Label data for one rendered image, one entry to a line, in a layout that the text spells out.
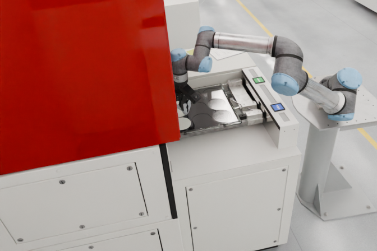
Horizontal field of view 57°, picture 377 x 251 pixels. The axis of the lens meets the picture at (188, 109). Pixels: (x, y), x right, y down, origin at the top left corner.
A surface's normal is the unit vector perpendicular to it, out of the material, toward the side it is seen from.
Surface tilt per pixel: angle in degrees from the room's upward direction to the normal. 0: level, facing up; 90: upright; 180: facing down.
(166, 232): 90
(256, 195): 90
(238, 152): 0
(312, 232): 0
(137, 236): 90
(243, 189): 90
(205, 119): 0
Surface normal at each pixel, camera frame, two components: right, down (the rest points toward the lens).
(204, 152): -0.08, -0.80
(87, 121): 0.20, 0.57
